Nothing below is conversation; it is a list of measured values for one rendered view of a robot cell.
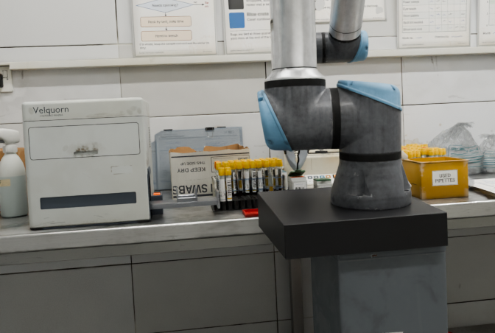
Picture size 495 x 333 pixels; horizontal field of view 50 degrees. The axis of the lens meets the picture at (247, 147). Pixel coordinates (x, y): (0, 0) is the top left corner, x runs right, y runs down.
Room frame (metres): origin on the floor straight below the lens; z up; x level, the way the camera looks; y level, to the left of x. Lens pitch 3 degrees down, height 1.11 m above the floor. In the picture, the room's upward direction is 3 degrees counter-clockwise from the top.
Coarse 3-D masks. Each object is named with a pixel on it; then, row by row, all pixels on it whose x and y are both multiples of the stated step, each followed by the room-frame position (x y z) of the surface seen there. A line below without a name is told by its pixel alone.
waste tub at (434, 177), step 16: (416, 160) 1.53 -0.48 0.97; (432, 160) 1.53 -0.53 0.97; (448, 160) 1.52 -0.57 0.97; (464, 160) 1.41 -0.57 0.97; (416, 176) 1.43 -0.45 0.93; (432, 176) 1.40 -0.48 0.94; (448, 176) 1.41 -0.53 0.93; (464, 176) 1.41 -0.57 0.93; (416, 192) 1.43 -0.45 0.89; (432, 192) 1.40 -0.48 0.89; (448, 192) 1.41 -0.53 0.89; (464, 192) 1.41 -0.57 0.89
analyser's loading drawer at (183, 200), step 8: (176, 192) 1.30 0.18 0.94; (216, 192) 1.34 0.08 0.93; (160, 200) 1.34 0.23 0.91; (168, 200) 1.34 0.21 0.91; (176, 200) 1.33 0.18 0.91; (184, 200) 1.30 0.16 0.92; (192, 200) 1.30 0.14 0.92; (200, 200) 1.31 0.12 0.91; (208, 200) 1.30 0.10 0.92; (216, 200) 1.30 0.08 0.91; (152, 208) 1.29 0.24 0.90; (160, 208) 1.29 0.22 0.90
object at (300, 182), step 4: (292, 176) 1.42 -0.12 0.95; (296, 176) 1.41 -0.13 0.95; (300, 176) 1.41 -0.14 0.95; (288, 180) 1.42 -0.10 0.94; (292, 180) 1.38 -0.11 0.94; (296, 180) 1.38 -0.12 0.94; (300, 180) 1.38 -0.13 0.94; (304, 180) 1.38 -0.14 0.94; (288, 184) 1.42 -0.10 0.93; (292, 184) 1.38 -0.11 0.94; (296, 184) 1.38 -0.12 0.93; (300, 184) 1.38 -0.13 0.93; (304, 184) 1.38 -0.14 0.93; (292, 188) 1.38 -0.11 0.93; (296, 188) 1.38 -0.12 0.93; (300, 188) 1.38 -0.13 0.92; (304, 188) 1.38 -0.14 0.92
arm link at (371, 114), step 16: (352, 80) 0.98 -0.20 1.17; (336, 96) 0.97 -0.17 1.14; (352, 96) 0.96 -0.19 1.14; (368, 96) 0.95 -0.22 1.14; (384, 96) 0.95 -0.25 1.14; (400, 96) 0.99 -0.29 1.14; (336, 112) 0.96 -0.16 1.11; (352, 112) 0.96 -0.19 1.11; (368, 112) 0.95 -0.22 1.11; (384, 112) 0.95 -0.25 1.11; (400, 112) 0.98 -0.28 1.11; (336, 128) 0.96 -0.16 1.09; (352, 128) 0.96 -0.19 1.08; (368, 128) 0.95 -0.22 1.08; (384, 128) 0.95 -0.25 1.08; (400, 128) 0.98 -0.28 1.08; (336, 144) 0.98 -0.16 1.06; (352, 144) 0.97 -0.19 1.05; (368, 144) 0.96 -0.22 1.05; (384, 144) 0.96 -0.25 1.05; (400, 144) 0.98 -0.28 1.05
